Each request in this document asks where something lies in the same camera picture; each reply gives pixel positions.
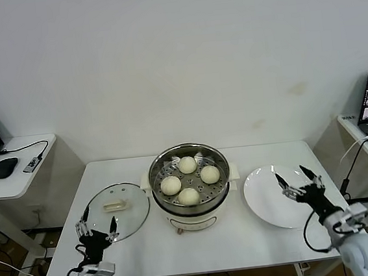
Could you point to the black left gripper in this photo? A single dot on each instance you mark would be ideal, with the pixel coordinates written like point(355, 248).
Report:
point(95, 246)

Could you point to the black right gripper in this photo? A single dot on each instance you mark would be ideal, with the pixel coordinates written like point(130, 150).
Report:
point(317, 200)

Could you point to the round glass lid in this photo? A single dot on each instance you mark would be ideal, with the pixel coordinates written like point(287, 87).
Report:
point(129, 211)

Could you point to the white steamed baozi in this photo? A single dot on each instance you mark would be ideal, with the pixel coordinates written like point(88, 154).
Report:
point(188, 197)
point(187, 164)
point(210, 174)
point(171, 185)

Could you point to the stainless steel steamer pot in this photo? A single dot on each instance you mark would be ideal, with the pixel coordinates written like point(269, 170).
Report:
point(221, 186)

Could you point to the white round plate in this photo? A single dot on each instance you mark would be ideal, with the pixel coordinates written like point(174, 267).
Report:
point(265, 198)

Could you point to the grey usb hub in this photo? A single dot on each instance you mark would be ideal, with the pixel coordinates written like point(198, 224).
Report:
point(31, 164)

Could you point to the cream electric cooker base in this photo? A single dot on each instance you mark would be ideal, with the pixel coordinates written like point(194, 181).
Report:
point(195, 220)

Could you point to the black computer mouse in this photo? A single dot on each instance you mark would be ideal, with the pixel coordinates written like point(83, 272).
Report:
point(6, 167)

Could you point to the white wall socket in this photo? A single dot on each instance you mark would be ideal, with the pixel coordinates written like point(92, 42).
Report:
point(36, 210)

